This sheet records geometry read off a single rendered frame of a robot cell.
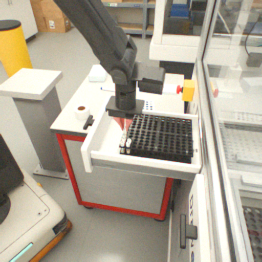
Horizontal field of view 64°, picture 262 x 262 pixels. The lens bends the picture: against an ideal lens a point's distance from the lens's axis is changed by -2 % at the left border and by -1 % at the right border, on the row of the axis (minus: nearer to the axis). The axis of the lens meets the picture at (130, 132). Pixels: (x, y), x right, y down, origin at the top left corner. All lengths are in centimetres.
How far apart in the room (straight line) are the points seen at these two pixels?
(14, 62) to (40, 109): 188
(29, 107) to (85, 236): 87
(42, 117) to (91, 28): 106
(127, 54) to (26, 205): 108
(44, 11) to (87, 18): 469
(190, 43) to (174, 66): 18
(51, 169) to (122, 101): 132
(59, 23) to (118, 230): 428
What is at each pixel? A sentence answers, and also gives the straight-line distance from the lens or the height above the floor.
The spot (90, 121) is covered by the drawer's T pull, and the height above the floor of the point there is 91.
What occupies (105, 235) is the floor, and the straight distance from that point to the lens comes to 148.
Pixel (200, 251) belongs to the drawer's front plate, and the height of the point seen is 92.
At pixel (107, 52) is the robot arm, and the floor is 121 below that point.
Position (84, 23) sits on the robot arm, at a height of 126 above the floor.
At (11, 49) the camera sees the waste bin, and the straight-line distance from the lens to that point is 315.
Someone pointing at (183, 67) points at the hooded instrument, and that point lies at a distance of 149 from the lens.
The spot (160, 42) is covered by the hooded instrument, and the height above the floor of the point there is 92.
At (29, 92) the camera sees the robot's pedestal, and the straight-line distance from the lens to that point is 129.
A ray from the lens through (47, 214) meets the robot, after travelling 130.
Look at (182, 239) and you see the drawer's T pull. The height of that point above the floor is 91.
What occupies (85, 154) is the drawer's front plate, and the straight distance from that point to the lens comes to 63.
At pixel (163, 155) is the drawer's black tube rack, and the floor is 87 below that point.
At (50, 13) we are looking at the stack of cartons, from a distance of 503.
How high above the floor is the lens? 136
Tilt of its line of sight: 42 degrees down
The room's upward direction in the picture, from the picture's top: straight up
